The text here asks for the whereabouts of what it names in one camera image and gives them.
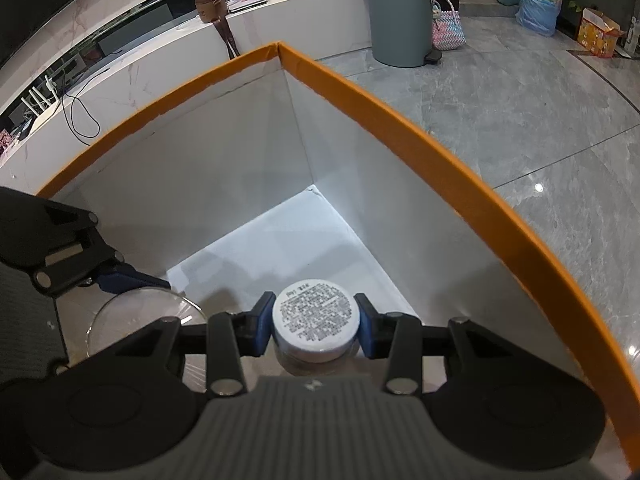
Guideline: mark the grey trash bin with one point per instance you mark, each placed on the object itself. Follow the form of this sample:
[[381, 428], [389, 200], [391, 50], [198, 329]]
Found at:
[[400, 15]]

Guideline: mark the open printed cardboard carton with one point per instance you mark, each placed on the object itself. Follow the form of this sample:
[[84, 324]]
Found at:
[[597, 35]]

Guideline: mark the brown leather camera case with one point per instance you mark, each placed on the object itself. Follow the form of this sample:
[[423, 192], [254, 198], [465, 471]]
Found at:
[[207, 0]]

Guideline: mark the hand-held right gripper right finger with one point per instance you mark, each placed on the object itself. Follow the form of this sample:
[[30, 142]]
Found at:
[[367, 327]]

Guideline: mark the silver laptop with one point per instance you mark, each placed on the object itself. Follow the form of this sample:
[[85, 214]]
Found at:
[[247, 4]]

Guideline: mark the blue plastic bag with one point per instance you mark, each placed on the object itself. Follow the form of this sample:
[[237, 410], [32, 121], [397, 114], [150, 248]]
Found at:
[[540, 2]]

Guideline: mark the white router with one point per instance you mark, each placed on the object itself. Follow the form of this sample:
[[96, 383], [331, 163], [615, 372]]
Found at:
[[39, 99]]

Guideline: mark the glass jar white lid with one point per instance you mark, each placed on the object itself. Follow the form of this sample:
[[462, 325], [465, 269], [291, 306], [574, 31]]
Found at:
[[315, 320]]

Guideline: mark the pink blue woven bag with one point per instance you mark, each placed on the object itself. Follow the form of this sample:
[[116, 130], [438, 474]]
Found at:
[[448, 27]]

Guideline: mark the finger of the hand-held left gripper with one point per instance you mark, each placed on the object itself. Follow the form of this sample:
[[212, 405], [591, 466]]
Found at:
[[132, 280]]

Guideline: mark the white marble television cabinet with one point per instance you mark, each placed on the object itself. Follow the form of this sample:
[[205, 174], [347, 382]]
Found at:
[[175, 55]]

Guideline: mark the orange cardboard box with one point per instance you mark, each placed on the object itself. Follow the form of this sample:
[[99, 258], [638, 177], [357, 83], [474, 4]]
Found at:
[[350, 160]]

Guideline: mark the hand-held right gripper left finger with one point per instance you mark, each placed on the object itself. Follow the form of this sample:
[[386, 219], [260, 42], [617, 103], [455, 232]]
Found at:
[[263, 325]]

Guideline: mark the clear glass dish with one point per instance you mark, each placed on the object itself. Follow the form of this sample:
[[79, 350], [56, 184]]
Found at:
[[140, 310]]

